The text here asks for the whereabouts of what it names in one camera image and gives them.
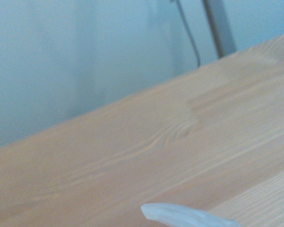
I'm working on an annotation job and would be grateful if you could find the clear sanitizer pump bottle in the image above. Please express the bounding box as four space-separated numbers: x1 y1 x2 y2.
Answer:
140 202 242 227

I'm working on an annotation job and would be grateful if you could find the grey camera cable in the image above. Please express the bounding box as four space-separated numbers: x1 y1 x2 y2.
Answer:
169 0 201 68

